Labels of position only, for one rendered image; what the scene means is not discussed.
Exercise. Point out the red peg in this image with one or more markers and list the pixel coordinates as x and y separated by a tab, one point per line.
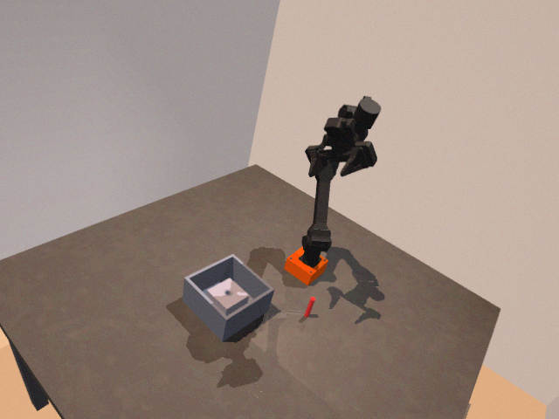
310	305

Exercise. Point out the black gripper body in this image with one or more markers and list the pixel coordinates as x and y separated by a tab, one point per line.
341	150

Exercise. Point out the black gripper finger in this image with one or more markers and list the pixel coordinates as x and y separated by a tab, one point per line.
316	165
356	161

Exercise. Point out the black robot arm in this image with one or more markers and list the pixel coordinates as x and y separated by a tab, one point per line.
349	119

